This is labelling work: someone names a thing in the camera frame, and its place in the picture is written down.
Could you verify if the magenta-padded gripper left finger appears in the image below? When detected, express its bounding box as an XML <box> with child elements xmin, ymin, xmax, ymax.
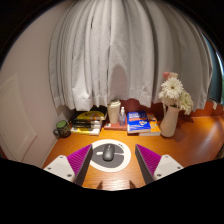
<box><xmin>43</xmin><ymin>143</ymin><xmax>94</xmax><ymax>187</ymax></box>

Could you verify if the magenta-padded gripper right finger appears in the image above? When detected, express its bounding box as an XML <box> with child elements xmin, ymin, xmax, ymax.
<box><xmin>134</xmin><ymin>144</ymin><xmax>184</xmax><ymax>186</ymax></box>

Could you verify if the dark green mug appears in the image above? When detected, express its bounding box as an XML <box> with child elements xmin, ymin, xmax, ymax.
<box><xmin>52</xmin><ymin>119</ymin><xmax>72</xmax><ymax>139</ymax></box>

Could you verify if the small clear sanitizer bottle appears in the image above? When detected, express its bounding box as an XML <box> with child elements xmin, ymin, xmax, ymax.
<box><xmin>118</xmin><ymin>106</ymin><xmax>127</xmax><ymax>127</ymax></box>

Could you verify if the white ceramic vase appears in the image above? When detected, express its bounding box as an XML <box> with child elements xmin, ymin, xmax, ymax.
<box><xmin>159</xmin><ymin>103</ymin><xmax>181</xmax><ymax>138</ymax></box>

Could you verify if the dark-framed window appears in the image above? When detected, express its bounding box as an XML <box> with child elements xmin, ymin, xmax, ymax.
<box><xmin>206</xmin><ymin>36</ymin><xmax>224</xmax><ymax>104</ymax></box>

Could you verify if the white curtain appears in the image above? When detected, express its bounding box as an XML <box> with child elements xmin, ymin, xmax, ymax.
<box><xmin>48</xmin><ymin>0</ymin><xmax>214</xmax><ymax>113</ymax></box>

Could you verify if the dark grey computer mouse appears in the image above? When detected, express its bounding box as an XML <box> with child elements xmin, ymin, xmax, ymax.
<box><xmin>101</xmin><ymin>143</ymin><xmax>116</xmax><ymax>163</ymax></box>

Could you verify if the white and pink flower bouquet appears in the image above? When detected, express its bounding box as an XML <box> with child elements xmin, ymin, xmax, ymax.
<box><xmin>157</xmin><ymin>71</ymin><xmax>195</xmax><ymax>116</ymax></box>

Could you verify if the stack of black yellow books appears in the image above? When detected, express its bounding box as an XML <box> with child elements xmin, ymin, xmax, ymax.
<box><xmin>69</xmin><ymin>106</ymin><xmax>108</xmax><ymax>136</ymax></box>

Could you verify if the thin red notebook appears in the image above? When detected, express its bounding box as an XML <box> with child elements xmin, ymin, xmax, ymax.
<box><xmin>103</xmin><ymin>121</ymin><xmax>128</xmax><ymax>132</ymax></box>

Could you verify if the round grey white-rimmed mouse pad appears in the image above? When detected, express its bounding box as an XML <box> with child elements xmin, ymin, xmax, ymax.
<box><xmin>89</xmin><ymin>138</ymin><xmax>132</xmax><ymax>173</ymax></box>

